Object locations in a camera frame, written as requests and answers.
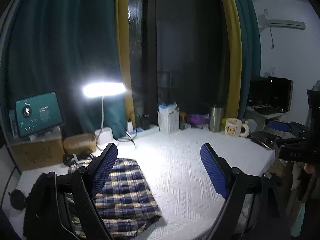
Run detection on white phone charger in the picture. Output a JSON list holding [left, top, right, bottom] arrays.
[[126, 121, 133, 133]]

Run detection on coiled black cable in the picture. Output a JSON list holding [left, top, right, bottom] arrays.
[[62, 152, 96, 168]]

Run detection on stainless steel tumbler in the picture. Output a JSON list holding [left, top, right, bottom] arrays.
[[209, 106, 225, 132]]

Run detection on small red yellow can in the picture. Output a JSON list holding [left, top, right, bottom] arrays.
[[180, 112, 187, 124]]

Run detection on white air conditioner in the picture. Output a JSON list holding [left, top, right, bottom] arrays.
[[257, 15, 306, 32]]

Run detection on tablet with green screen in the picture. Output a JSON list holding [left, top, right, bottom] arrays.
[[15, 92, 64, 138]]

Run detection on black tablet on table edge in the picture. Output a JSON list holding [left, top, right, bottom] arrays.
[[249, 131, 277, 150]]

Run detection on white desk lamp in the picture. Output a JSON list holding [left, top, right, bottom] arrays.
[[82, 82, 126, 143]]

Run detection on purple cloth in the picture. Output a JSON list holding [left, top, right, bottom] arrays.
[[187, 114, 210, 125]]

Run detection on brown cardboard box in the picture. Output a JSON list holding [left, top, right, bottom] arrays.
[[9, 131, 65, 171]]

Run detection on yellow curtain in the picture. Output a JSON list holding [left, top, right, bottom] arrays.
[[114, 0, 136, 126], [222, 0, 242, 118]]

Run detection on yellow right curtain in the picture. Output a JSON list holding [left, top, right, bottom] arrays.
[[222, 0, 242, 118]]

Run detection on black folded garment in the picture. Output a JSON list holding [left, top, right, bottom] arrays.
[[23, 172, 78, 239]]

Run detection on black computer monitor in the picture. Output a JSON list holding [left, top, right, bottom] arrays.
[[247, 76, 293, 115]]

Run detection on white power strip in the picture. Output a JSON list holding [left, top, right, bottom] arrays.
[[129, 125, 159, 139]]

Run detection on person hand on gripper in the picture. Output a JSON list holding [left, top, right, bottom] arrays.
[[304, 163, 317, 174]]

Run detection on blue yellow plaid pants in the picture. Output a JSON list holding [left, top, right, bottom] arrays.
[[66, 157, 163, 239]]

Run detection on black power adapter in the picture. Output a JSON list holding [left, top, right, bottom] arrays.
[[140, 113, 150, 130]]

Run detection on black round lens cap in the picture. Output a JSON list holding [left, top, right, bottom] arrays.
[[9, 189, 26, 211]]

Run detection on teal left curtain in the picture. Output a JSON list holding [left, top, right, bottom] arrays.
[[1, 0, 126, 138]]

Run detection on yellow left curtain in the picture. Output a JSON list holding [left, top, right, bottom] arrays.
[[114, 0, 136, 126]]

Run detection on cream bear mug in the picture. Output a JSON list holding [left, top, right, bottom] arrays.
[[224, 118, 249, 138]]

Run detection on brown lidded food container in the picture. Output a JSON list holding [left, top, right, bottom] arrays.
[[63, 133, 97, 155]]

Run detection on white perforated plastic basket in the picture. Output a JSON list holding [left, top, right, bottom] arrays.
[[158, 111, 180, 134]]

